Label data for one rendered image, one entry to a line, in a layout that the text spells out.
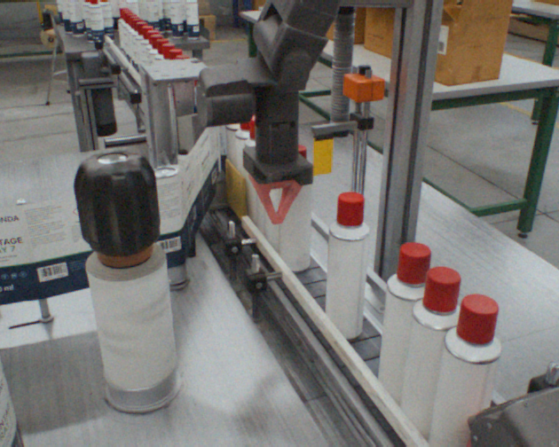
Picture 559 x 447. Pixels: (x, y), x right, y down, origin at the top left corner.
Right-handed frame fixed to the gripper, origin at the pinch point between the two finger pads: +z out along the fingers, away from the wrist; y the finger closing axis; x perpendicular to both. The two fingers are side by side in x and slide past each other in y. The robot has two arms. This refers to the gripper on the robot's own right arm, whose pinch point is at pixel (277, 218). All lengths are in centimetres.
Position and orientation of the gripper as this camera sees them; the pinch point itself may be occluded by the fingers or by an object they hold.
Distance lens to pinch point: 83.8
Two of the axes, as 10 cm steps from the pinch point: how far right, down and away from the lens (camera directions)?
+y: 3.7, 4.2, -8.3
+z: 0.0, 8.9, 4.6
